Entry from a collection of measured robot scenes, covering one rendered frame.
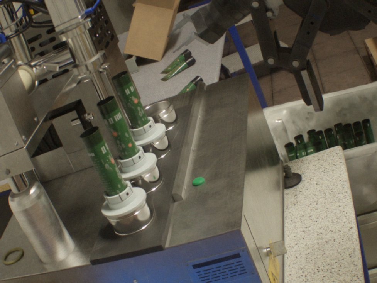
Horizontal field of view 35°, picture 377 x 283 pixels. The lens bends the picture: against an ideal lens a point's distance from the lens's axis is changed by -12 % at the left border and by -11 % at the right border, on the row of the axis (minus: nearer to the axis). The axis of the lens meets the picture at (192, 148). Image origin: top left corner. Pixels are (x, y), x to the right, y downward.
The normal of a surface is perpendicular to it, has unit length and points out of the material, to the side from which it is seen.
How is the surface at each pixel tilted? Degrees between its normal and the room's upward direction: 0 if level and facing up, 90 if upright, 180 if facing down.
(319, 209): 0
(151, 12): 90
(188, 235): 0
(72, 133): 90
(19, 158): 90
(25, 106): 90
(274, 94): 0
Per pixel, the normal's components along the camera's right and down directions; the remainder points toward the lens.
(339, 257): -0.36, -0.84
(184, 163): 0.40, -0.80
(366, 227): -0.23, 0.49
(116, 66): 0.93, -0.29
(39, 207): 0.69, 0.04
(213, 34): 0.26, 0.76
